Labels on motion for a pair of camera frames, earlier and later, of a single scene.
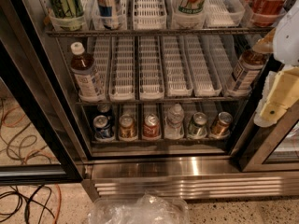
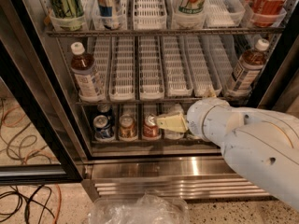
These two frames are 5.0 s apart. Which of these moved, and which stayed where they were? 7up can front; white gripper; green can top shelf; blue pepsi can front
Moved: white gripper
Stayed: blue pepsi can front; green can top shelf; 7up can front
